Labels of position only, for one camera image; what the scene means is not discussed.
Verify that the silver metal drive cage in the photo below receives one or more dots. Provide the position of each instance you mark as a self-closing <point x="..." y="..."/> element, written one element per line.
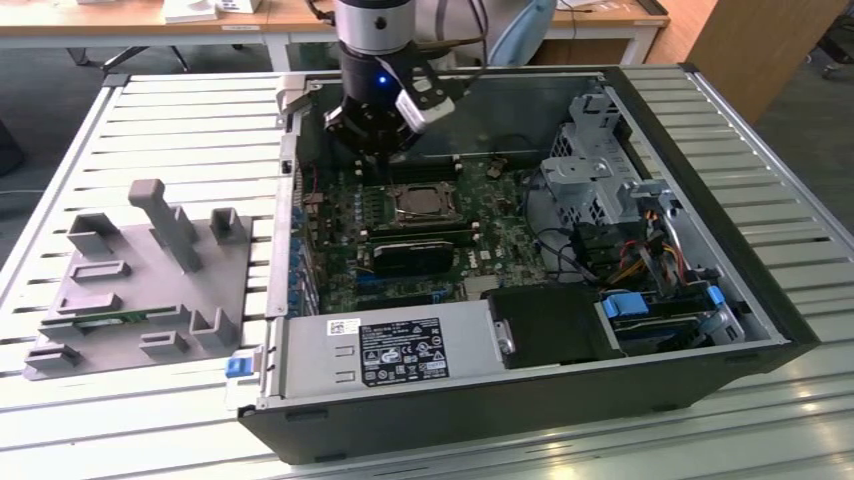
<point x="574" y="170"/>

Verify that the grey parts rack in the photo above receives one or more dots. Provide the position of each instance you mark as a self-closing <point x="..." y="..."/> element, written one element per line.
<point x="217" y="280"/>

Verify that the black plastic shroud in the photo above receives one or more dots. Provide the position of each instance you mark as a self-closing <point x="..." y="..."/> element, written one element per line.
<point x="548" y="325"/>

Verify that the grey power supply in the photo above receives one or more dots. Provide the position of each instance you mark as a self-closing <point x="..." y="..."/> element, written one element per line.
<point x="314" y="350"/>

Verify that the small silver heatsink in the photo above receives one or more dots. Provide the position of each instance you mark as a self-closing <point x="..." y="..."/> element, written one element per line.
<point x="481" y="289"/>

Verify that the green RAM stick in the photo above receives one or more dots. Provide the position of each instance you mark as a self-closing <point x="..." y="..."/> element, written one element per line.
<point x="414" y="234"/>
<point x="134" y="316"/>

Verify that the black wheeled chair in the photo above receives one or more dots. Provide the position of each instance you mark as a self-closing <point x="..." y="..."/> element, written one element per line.
<point x="841" y="50"/>

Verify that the wooden desk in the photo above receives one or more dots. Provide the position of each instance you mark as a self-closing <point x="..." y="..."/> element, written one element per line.
<point x="134" y="22"/>

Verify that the wooden cabinet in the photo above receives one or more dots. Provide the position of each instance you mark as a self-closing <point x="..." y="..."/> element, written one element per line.
<point x="755" y="50"/>

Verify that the blue disk carrier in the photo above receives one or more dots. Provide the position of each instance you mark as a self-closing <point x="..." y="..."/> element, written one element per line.
<point x="624" y="304"/>

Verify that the silver CPU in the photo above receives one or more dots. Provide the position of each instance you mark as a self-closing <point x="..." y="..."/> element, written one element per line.
<point x="428" y="197"/>

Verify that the green motherboard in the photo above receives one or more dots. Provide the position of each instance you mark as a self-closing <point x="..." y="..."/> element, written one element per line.
<point x="497" y="235"/>

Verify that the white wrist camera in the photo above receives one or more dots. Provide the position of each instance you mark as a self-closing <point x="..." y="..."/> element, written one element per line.
<point x="428" y="112"/>

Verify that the blue expansion slot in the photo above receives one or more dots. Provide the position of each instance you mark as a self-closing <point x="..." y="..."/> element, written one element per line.
<point x="372" y="281"/>

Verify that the white printed box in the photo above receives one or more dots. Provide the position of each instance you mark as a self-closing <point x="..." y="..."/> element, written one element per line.
<point x="237" y="5"/>

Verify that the blue case latch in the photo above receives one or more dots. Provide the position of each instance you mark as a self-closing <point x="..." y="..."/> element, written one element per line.
<point x="241" y="367"/>

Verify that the thin metal locking lever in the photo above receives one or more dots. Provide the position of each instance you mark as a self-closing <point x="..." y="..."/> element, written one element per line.
<point x="421" y="216"/>

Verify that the black PC case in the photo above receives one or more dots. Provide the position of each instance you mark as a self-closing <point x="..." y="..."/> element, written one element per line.
<point x="468" y="425"/>

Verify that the white paper box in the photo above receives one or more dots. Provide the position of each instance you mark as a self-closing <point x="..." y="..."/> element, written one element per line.
<point x="194" y="12"/>

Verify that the black graphics card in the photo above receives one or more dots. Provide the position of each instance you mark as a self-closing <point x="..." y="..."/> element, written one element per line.
<point x="414" y="260"/>

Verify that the blue plastic clip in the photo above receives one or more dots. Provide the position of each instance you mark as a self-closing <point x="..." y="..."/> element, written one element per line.
<point x="716" y="295"/>

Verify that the CPU socket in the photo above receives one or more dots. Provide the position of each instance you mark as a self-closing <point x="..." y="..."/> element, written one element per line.
<point x="401" y="220"/>

